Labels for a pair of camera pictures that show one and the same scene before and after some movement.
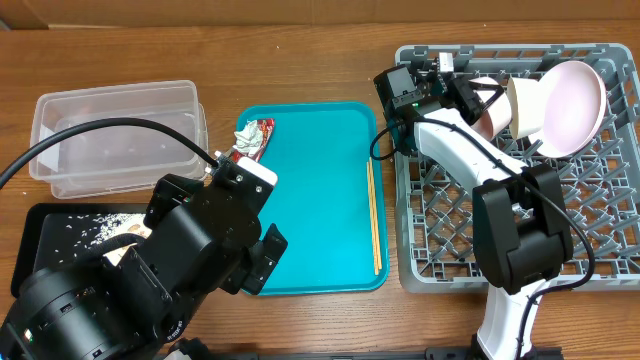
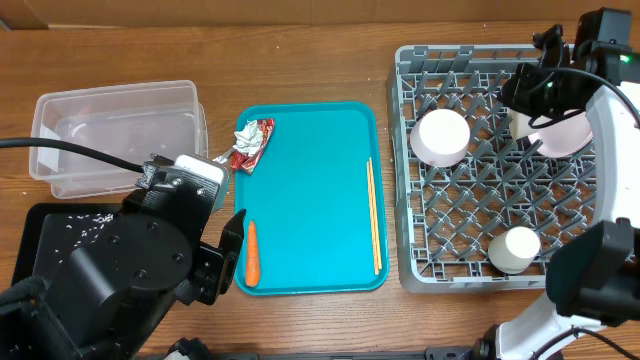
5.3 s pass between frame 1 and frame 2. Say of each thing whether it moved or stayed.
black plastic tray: stayed
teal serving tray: stayed
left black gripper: moved
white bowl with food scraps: moved
